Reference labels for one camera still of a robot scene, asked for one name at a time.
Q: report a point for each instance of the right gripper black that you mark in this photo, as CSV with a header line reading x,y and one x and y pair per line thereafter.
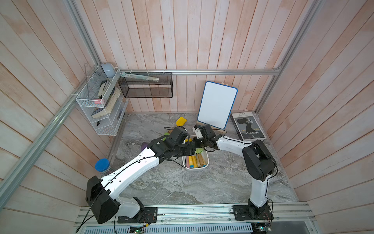
x,y
195,141

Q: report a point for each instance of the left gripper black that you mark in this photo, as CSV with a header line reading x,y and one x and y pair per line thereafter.
x,y
190,149

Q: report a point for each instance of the all yellow plastic scoop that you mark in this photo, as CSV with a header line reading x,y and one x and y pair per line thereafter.
x,y
194,159

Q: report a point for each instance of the green trowel wooden handle front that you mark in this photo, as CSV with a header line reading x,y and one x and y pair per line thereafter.
x,y
200,159

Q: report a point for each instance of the green trowel wooden handle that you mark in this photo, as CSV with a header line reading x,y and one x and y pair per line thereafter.
x,y
165,135
200,159

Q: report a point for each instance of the white plastic storage box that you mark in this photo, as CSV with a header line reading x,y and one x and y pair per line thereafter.
x,y
206,158

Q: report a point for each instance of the green trowel wooden handle back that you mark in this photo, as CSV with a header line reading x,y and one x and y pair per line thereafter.
x,y
165,135

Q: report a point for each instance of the yellow shovel wooden handle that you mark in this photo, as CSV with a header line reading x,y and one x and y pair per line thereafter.
x,y
181,121

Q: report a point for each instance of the purple shovel pink handle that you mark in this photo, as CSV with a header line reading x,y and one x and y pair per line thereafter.
x,y
144,146

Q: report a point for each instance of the yellow shovel blue-tipped handle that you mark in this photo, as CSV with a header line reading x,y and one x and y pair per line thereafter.
x,y
189,161

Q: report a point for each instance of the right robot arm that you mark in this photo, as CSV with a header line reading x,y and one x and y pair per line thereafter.
x,y
259,162

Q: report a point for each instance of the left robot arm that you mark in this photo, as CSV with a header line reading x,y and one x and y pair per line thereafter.
x,y
103,195

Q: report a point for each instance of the wooden easel stand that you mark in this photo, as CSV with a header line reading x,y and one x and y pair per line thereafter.
x,y
219,132

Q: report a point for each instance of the grey Twins story book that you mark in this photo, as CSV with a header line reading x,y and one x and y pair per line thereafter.
x,y
246,126

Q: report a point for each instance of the blue lidded jar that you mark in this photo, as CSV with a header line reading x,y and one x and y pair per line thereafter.
x,y
102,165

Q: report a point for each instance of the pale green ruler tool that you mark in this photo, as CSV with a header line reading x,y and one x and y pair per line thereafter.
x,y
138,77

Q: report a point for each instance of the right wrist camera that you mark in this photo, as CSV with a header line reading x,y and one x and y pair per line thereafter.
x,y
198,131

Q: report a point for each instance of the whiteboard with blue frame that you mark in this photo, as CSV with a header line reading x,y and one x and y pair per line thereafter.
x,y
216,104

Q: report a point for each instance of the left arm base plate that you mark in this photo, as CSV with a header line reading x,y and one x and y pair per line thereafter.
x,y
145,215

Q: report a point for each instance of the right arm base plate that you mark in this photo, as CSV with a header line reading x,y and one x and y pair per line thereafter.
x,y
251,212

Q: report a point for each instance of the black wire basket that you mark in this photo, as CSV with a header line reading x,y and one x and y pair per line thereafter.
x,y
148,89

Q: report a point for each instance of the books on wire shelf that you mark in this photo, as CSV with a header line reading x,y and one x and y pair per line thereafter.
x,y
106,104

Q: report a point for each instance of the white wire shelf rack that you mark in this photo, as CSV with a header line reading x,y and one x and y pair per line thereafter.
x,y
107,125

